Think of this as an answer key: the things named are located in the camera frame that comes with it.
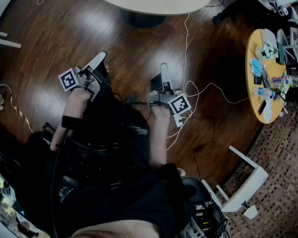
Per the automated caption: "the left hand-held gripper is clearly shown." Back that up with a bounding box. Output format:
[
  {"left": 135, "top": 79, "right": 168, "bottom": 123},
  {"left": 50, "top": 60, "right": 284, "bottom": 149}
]
[{"left": 59, "top": 51, "right": 109, "bottom": 102}]

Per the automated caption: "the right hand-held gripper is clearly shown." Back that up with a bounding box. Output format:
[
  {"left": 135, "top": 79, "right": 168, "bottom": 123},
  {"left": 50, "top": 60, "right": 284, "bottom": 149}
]
[{"left": 147, "top": 62, "right": 191, "bottom": 116}]

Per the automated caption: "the person's left forearm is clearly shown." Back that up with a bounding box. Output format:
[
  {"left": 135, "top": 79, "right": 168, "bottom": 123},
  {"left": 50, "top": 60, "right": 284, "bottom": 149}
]
[{"left": 49, "top": 87, "right": 93, "bottom": 151}]

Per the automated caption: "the person's right forearm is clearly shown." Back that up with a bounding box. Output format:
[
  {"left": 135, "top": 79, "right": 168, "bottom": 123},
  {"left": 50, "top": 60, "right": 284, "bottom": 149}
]
[{"left": 148, "top": 107, "right": 171, "bottom": 169}]

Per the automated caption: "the white power adapter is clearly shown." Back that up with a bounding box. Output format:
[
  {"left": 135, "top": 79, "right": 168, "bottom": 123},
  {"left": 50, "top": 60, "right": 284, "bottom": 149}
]
[{"left": 173, "top": 114, "right": 184, "bottom": 128}]

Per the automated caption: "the black stool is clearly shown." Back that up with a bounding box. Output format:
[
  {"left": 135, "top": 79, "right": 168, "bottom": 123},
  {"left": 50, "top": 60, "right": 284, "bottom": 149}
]
[{"left": 206, "top": 56, "right": 249, "bottom": 101}]

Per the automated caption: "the black chest-mounted rig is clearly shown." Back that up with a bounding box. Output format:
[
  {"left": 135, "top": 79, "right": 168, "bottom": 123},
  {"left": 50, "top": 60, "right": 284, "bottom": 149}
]
[{"left": 42, "top": 115, "right": 149, "bottom": 190}]

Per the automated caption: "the yellow oval side table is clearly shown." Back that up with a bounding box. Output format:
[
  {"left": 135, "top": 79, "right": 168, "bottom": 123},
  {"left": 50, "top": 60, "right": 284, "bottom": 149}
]
[{"left": 245, "top": 28, "right": 289, "bottom": 125}]

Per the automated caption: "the blue cloth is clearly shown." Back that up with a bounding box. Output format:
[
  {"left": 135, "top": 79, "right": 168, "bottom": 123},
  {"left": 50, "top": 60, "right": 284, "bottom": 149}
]
[{"left": 249, "top": 58, "right": 264, "bottom": 76}]

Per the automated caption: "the white chair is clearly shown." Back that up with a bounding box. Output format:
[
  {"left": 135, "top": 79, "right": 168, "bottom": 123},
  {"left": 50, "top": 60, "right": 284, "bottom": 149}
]
[{"left": 0, "top": 30, "right": 22, "bottom": 49}]

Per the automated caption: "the clear bottle with blue label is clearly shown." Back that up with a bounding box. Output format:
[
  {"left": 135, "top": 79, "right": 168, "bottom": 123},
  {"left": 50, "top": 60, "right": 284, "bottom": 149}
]
[{"left": 252, "top": 87, "right": 277, "bottom": 100}]

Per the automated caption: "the grey cloth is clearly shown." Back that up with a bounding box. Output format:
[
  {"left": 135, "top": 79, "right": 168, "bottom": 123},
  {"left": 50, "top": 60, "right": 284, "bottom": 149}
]
[{"left": 261, "top": 64, "right": 272, "bottom": 89}]

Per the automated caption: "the black phone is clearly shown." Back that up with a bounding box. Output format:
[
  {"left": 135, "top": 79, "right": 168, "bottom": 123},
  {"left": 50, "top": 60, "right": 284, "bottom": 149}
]
[{"left": 257, "top": 99, "right": 267, "bottom": 116}]

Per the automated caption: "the green white potted plant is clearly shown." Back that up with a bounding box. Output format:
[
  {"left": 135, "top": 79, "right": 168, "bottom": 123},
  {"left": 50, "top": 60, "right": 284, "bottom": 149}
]
[{"left": 255, "top": 41, "right": 279, "bottom": 60}]

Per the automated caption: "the white tissue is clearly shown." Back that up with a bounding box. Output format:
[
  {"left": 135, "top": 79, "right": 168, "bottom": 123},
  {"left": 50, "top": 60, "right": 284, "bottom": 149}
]
[{"left": 262, "top": 99, "right": 273, "bottom": 124}]

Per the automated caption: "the white box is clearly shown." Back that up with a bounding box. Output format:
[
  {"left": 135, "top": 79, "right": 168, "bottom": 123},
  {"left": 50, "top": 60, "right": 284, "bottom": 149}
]
[{"left": 260, "top": 28, "right": 278, "bottom": 50}]

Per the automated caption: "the black office chair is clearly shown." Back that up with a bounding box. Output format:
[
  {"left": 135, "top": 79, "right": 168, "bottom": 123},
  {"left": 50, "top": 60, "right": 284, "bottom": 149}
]
[{"left": 182, "top": 177, "right": 212, "bottom": 205}]

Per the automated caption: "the teal book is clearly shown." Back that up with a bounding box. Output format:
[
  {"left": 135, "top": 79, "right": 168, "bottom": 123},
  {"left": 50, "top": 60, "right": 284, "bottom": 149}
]
[{"left": 275, "top": 41, "right": 286, "bottom": 65}]

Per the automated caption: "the person's black clothed body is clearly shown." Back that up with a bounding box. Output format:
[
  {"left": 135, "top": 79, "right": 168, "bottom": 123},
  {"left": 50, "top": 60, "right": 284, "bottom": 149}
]
[{"left": 14, "top": 63, "right": 192, "bottom": 238}]

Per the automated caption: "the white rack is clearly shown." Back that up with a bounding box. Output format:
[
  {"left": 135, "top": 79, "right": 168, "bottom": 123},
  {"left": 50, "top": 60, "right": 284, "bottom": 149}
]
[{"left": 277, "top": 16, "right": 298, "bottom": 71}]

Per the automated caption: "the white stool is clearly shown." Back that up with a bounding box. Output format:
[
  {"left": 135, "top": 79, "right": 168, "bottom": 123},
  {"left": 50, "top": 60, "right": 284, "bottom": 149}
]
[{"left": 201, "top": 145, "right": 269, "bottom": 213}]

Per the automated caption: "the long white cable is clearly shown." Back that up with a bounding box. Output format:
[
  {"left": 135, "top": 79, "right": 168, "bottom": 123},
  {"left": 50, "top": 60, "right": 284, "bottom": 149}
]
[{"left": 166, "top": 13, "right": 249, "bottom": 151}]

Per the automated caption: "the black table pedestal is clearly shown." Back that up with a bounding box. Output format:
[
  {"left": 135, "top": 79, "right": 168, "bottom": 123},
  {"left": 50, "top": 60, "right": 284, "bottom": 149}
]
[{"left": 120, "top": 8, "right": 167, "bottom": 29}]

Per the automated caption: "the yellow black striped cable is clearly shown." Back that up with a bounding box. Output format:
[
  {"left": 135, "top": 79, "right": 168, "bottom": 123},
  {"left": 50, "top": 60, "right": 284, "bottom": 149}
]
[{"left": 9, "top": 97, "right": 33, "bottom": 133}]

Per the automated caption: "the thin white cable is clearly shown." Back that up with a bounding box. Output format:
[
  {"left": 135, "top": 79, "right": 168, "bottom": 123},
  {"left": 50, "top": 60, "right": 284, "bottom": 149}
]
[{"left": 0, "top": 84, "right": 13, "bottom": 96}]

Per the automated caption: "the black electronics with cables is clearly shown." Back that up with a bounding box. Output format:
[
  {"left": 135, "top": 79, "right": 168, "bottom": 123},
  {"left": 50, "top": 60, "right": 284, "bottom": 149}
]
[{"left": 186, "top": 202, "right": 230, "bottom": 238}]

